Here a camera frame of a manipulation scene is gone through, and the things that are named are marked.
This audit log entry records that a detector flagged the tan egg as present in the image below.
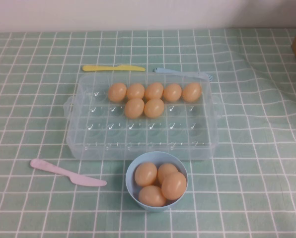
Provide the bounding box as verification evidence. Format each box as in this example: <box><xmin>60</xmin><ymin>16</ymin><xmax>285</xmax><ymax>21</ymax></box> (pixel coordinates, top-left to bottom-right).
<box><xmin>145</xmin><ymin>82</ymin><xmax>164</xmax><ymax>100</ymax></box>
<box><xmin>134</xmin><ymin>162</ymin><xmax>158</xmax><ymax>187</ymax></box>
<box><xmin>138</xmin><ymin>185</ymin><xmax>167</xmax><ymax>208</ymax></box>
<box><xmin>163</xmin><ymin>83</ymin><xmax>183</xmax><ymax>102</ymax></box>
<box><xmin>157</xmin><ymin>163</ymin><xmax>180</xmax><ymax>184</ymax></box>
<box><xmin>182</xmin><ymin>82</ymin><xmax>202</xmax><ymax>103</ymax></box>
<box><xmin>161</xmin><ymin>172</ymin><xmax>188</xmax><ymax>201</ymax></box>
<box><xmin>124</xmin><ymin>98</ymin><xmax>145</xmax><ymax>119</ymax></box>
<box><xmin>108</xmin><ymin>82</ymin><xmax>128</xmax><ymax>102</ymax></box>
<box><xmin>144</xmin><ymin>98</ymin><xmax>165</xmax><ymax>119</ymax></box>
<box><xmin>126</xmin><ymin>83</ymin><xmax>146</xmax><ymax>100</ymax></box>

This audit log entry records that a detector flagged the clear plastic egg box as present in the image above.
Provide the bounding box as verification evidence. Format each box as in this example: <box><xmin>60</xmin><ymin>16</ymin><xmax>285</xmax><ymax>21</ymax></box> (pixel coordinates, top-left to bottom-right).
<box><xmin>63</xmin><ymin>71</ymin><xmax>225</xmax><ymax>162</ymax></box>

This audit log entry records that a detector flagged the light blue plastic fork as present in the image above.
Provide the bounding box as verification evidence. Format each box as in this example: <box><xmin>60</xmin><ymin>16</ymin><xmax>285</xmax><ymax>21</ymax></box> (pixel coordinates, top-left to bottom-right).
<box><xmin>153</xmin><ymin>67</ymin><xmax>213</xmax><ymax>81</ymax></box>

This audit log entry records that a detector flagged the yellow plastic knife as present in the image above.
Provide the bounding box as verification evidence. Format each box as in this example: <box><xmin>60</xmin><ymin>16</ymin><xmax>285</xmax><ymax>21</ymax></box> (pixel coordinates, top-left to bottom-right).
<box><xmin>82</xmin><ymin>64</ymin><xmax>147</xmax><ymax>72</ymax></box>

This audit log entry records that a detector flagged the light blue bowl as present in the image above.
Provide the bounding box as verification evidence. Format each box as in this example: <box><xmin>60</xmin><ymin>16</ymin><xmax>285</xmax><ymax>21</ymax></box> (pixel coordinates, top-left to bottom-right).
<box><xmin>125</xmin><ymin>151</ymin><xmax>189</xmax><ymax>213</ymax></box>

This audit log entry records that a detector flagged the pink plastic knife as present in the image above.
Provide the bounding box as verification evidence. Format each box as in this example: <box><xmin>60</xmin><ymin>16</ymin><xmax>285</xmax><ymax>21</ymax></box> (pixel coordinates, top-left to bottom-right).
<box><xmin>30</xmin><ymin>159</ymin><xmax>108</xmax><ymax>187</ymax></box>

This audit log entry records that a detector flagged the green checked tablecloth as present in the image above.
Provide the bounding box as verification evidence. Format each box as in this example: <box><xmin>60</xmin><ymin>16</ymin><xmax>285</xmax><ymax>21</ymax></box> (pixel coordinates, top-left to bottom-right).
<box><xmin>0</xmin><ymin>27</ymin><xmax>296</xmax><ymax>238</ymax></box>

